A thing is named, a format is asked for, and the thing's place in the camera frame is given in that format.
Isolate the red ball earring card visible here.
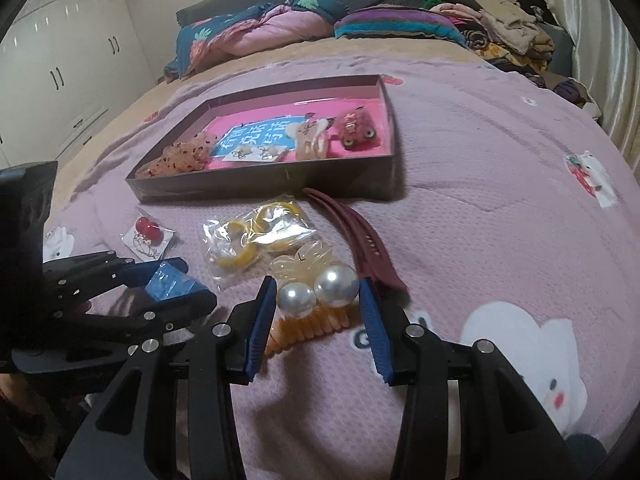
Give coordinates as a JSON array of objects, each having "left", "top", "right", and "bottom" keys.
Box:
[{"left": 122, "top": 216, "right": 175, "bottom": 262}]

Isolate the maroon hair clip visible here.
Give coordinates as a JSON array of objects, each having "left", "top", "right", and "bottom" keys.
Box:
[{"left": 303, "top": 188, "right": 408, "bottom": 292}]

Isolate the pearl hair tie bag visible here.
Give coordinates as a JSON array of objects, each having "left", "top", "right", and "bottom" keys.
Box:
[{"left": 269, "top": 240, "right": 359, "bottom": 318}]

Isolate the pink dotted mesh bow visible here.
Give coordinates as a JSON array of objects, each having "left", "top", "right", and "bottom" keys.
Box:
[{"left": 134, "top": 131, "right": 218, "bottom": 179}]

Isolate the cream claw hair clip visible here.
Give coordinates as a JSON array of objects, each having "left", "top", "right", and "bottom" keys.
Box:
[{"left": 288, "top": 113, "right": 334, "bottom": 160}]

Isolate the pink furry hair clip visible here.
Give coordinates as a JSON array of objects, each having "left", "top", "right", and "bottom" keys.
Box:
[{"left": 333, "top": 106, "right": 378, "bottom": 151}]

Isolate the white flower earring card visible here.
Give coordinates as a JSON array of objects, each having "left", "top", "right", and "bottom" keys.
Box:
[{"left": 222, "top": 144, "right": 288, "bottom": 164}]

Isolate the orange spiral hair clip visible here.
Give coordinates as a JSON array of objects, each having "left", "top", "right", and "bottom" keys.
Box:
[{"left": 265, "top": 304, "right": 358, "bottom": 359}]

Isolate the yellow hoop earrings bag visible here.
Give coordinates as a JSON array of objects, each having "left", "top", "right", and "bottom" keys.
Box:
[{"left": 200, "top": 195, "right": 318, "bottom": 290}]

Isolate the purple cartoon quilt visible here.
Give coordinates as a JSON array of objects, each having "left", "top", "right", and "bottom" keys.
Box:
[{"left": 51, "top": 58, "right": 639, "bottom": 479}]

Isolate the white wardrobe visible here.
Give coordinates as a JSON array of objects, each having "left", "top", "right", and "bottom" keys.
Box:
[{"left": 1, "top": 0, "right": 154, "bottom": 166}]

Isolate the dark cardboard tray box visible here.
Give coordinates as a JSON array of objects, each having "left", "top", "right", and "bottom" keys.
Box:
[{"left": 126, "top": 75, "right": 397, "bottom": 202}]

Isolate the pink book in tray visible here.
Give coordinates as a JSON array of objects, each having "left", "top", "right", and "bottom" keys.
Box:
[{"left": 203, "top": 98, "right": 393, "bottom": 170}]

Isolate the navy pink strawberry duvet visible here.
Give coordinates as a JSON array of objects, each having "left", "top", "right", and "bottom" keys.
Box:
[{"left": 164, "top": 0, "right": 347, "bottom": 82}]

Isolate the tan bed sheet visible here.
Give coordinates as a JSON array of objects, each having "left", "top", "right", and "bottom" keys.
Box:
[{"left": 51, "top": 38, "right": 482, "bottom": 214}]

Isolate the bag of dark clothes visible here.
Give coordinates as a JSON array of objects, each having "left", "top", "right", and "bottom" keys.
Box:
[{"left": 527, "top": 72, "right": 602, "bottom": 122}]

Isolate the pile of clothes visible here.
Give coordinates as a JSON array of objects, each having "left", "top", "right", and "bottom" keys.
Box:
[{"left": 423, "top": 0, "right": 574, "bottom": 77}]

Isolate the striped purple pillow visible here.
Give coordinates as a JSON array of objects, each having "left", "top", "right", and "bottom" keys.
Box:
[{"left": 334, "top": 6, "right": 466, "bottom": 48}]

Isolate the cream striped curtain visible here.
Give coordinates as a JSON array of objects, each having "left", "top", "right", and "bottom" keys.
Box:
[{"left": 551, "top": 0, "right": 639, "bottom": 174}]

